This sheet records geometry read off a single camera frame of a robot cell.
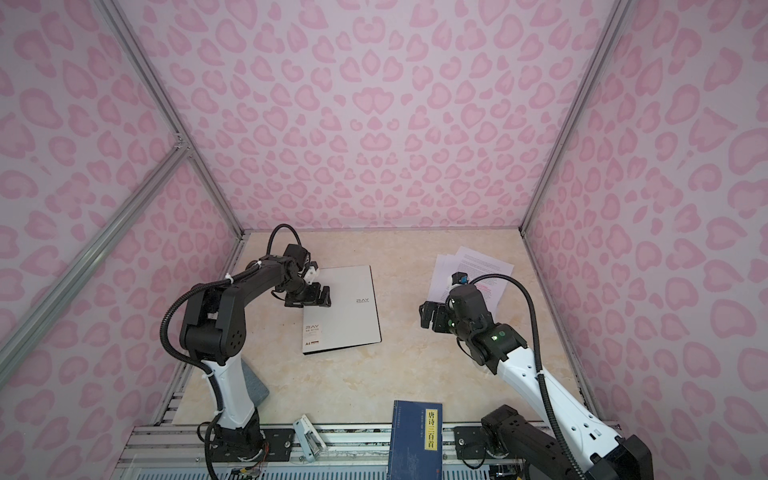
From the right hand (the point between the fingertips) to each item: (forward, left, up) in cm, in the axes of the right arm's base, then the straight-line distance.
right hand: (434, 308), depth 78 cm
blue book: (-27, +5, -16) cm, 32 cm away
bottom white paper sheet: (+31, -5, -18) cm, 36 cm away
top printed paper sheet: (+29, -16, -19) cm, 38 cm away
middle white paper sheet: (+21, -5, -20) cm, 30 cm away
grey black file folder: (+5, +25, -18) cm, 31 cm away
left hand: (+11, +36, -14) cm, 40 cm away
